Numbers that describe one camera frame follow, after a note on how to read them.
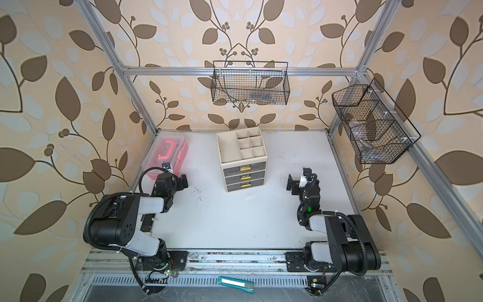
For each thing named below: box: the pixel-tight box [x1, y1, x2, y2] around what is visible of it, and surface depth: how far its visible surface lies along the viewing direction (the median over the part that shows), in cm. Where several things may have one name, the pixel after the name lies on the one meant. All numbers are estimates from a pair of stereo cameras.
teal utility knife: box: [217, 275, 255, 295], surface depth 71 cm
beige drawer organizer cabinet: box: [216, 127, 268, 192], surface depth 83 cm
